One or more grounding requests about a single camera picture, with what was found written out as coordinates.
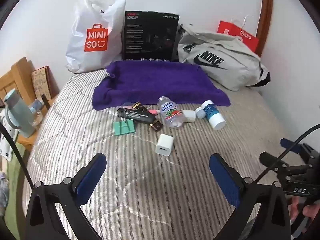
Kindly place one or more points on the wooden bed post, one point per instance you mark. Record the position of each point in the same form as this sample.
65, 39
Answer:
266, 10

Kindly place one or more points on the white plastic shopping bag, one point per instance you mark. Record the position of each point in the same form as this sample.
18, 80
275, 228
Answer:
80, 12

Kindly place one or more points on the brown patterned notebook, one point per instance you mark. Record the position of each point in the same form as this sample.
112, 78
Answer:
41, 82

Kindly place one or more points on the striped bed mattress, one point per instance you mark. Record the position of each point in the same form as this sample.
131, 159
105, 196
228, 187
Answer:
137, 180

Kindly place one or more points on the green binder clip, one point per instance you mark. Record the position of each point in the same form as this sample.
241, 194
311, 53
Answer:
123, 128

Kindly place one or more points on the pink marker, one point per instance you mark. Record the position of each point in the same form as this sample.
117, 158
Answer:
153, 111

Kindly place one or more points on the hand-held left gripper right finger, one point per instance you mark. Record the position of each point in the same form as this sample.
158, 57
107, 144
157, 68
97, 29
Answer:
225, 177

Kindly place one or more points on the black cardboard box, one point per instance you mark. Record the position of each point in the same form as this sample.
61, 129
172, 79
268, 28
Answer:
150, 37

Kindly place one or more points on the clear candy bottle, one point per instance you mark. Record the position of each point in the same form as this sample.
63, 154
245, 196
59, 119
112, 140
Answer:
171, 113

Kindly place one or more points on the black tube with script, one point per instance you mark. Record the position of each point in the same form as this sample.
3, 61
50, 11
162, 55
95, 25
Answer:
137, 115

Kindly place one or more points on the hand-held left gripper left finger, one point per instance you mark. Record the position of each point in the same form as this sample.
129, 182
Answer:
90, 177

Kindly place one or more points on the white printed cloth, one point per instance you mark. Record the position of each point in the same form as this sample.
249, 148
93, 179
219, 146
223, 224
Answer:
6, 135

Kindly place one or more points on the red paper bag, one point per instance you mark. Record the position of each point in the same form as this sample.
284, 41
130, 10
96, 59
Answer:
226, 28

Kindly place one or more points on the blue and white bottle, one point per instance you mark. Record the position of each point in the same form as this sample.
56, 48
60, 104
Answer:
212, 113

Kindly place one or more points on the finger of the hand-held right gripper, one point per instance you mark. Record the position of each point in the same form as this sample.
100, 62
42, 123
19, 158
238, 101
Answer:
271, 161
290, 145

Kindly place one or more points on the white tape roll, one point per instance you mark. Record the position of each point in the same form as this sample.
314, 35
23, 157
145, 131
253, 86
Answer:
189, 116

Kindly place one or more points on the small white blue cap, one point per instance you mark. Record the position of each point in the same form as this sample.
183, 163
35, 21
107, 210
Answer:
200, 112

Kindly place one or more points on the black and gold tube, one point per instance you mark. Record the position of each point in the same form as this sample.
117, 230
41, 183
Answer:
156, 126

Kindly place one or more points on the wooden nightstand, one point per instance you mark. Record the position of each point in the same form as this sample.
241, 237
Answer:
17, 72

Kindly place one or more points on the person's right hand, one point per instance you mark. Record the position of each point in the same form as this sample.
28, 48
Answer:
310, 210

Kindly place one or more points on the blue grey floral cloth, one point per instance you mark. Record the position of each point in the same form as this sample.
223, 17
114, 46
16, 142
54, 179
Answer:
3, 192

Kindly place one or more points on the grey sports bag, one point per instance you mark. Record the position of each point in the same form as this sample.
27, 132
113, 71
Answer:
237, 62

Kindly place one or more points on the white charger cube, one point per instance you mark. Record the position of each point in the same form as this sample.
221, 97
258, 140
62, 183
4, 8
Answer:
163, 145

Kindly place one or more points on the clear drinking glass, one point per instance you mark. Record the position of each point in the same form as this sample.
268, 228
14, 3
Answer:
37, 110

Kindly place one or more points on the purple towel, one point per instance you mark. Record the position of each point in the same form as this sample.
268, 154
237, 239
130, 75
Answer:
160, 80

